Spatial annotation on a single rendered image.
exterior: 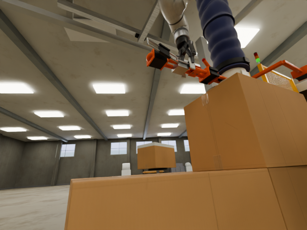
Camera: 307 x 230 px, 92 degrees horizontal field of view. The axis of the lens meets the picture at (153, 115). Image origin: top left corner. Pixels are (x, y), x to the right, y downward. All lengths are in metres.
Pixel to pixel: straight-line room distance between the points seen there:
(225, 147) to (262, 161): 0.15
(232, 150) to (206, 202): 0.36
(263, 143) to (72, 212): 0.62
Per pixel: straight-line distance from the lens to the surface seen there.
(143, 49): 3.61
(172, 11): 0.96
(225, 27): 1.34
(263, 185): 0.63
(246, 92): 0.75
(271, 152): 0.72
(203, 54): 3.15
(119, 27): 3.26
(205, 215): 0.43
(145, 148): 2.59
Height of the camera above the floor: 0.55
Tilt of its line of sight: 21 degrees up
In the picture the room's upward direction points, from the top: 4 degrees counter-clockwise
